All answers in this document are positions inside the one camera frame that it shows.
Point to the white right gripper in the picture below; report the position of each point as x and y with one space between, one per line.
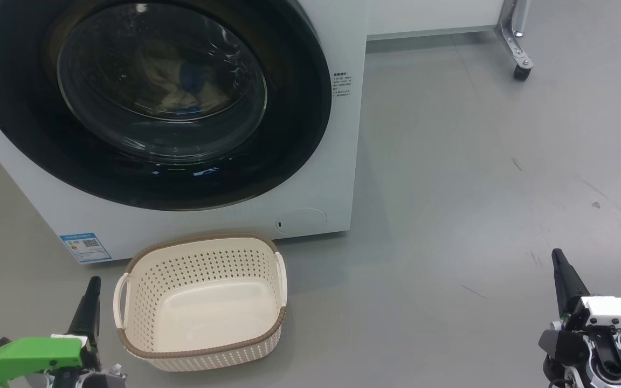
618 312

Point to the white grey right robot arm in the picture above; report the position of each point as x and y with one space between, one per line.
612 372

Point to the black glass washing machine door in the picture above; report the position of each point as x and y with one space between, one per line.
30 124

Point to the metal frame leg with caster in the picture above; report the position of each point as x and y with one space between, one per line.
512 37

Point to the white front-load washing machine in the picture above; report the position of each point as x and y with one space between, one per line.
343 161

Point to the round white filter cover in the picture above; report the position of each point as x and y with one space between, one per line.
302 221

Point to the cream perforated laundry basket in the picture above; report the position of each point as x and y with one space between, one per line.
208 312

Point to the small printed text label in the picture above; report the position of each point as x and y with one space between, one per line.
342 86

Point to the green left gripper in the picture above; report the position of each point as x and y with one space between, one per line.
25 353

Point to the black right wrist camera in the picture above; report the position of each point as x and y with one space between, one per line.
561 347

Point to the blue energy label sticker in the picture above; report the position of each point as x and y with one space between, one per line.
85 248

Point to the cream garment with blue trim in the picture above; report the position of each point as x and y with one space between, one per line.
181 99

